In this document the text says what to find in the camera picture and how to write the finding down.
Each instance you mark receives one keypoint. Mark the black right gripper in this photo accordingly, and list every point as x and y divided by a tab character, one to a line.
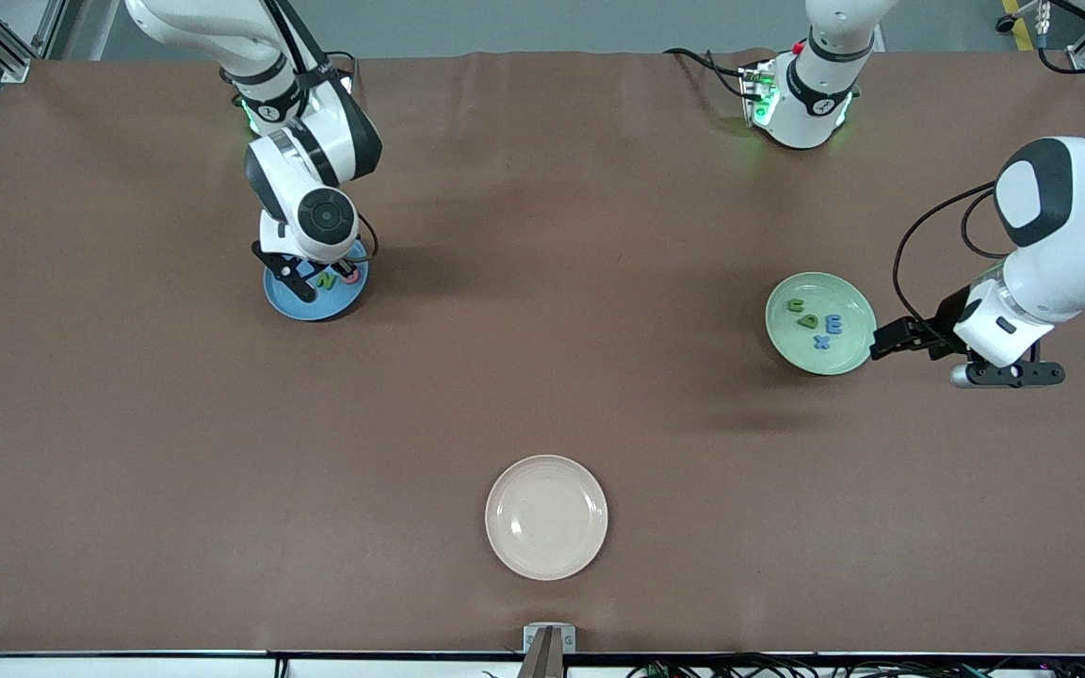
339	267

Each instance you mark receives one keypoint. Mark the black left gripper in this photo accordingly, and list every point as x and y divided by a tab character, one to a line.
944	323

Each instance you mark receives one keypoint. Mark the green foam letter N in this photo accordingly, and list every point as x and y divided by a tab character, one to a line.
326	281

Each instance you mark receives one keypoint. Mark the blue foam letter m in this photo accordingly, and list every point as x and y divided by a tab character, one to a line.
833	325

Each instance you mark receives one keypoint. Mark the green foam letter p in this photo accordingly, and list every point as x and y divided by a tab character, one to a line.
807	321

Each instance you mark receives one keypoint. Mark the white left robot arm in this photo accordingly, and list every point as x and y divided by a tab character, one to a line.
1070	264

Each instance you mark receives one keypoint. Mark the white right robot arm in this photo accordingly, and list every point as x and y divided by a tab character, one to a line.
316	151

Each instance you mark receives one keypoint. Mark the blue plate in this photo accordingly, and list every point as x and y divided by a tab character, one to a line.
335	303

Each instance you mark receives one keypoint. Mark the green plate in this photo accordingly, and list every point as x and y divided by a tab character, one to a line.
853	353

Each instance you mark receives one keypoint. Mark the metal base connector plate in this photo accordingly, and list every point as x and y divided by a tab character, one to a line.
752	89

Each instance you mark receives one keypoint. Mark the cream plate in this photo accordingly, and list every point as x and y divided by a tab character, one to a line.
546	518

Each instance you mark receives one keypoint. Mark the brown table cover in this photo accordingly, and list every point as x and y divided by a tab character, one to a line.
542	235

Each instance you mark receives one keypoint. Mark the black caster wheel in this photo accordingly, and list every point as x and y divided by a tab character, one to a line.
1005	24

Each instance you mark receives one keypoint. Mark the white table edge rail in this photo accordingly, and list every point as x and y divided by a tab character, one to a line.
128	669

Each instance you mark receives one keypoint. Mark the grey metal camera bracket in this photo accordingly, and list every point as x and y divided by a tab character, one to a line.
549	640

